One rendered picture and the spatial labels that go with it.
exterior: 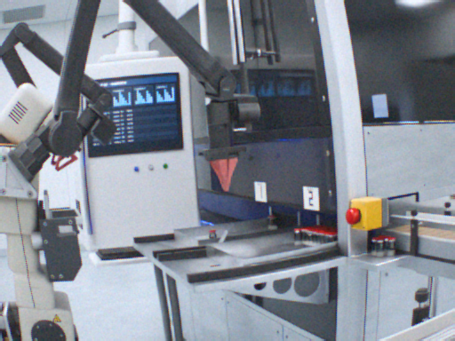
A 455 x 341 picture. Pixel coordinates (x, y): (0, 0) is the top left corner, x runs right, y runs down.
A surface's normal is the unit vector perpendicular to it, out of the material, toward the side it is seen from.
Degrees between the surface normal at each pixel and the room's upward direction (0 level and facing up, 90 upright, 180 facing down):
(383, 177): 90
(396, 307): 90
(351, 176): 90
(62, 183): 90
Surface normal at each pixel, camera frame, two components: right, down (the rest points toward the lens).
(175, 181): 0.38, 0.02
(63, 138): 0.49, 0.22
